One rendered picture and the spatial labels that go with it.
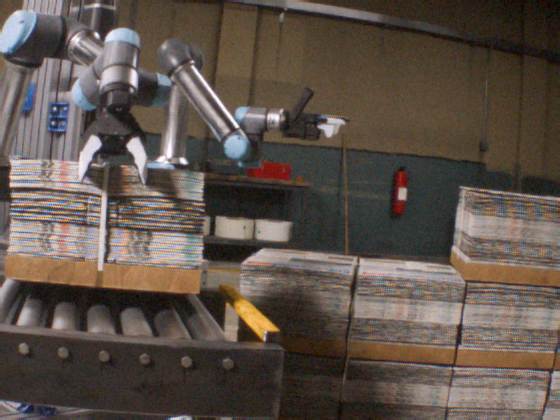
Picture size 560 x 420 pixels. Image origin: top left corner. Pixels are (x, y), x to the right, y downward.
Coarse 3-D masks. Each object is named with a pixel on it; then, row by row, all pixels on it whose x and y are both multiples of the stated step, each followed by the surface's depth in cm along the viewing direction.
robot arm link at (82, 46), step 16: (64, 16) 180; (80, 32) 177; (64, 48) 179; (80, 48) 175; (96, 48) 172; (80, 64) 182; (144, 80) 157; (160, 80) 160; (144, 96) 158; (160, 96) 161
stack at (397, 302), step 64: (256, 256) 211; (320, 256) 223; (320, 320) 196; (384, 320) 194; (448, 320) 192; (512, 320) 190; (320, 384) 196; (384, 384) 194; (448, 384) 192; (512, 384) 190
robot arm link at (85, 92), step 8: (88, 72) 148; (80, 80) 150; (88, 80) 148; (96, 80) 147; (80, 88) 150; (88, 88) 149; (96, 88) 148; (72, 96) 152; (80, 96) 151; (88, 96) 150; (96, 96) 150; (80, 104) 152; (88, 104) 152; (96, 104) 153
